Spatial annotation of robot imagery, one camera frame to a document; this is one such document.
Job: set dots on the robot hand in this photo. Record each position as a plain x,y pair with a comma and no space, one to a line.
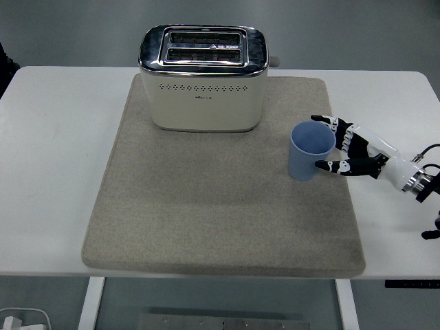
378,148

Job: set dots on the blue ribbed plastic cup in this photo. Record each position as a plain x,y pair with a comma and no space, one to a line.
302,165

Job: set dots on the black table control panel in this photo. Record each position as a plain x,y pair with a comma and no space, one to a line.
412,284

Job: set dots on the white table leg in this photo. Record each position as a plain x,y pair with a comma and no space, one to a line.
90,306
348,306

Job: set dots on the cream and chrome toaster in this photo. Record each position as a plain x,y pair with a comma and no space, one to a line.
206,110

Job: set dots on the grey felt table mat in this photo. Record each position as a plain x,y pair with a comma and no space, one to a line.
206,223

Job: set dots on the grey metal plate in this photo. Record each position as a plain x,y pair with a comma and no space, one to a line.
223,323

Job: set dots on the person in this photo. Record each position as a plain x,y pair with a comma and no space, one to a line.
5,72

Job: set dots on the white plug adapter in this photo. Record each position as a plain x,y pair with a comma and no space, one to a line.
12,324

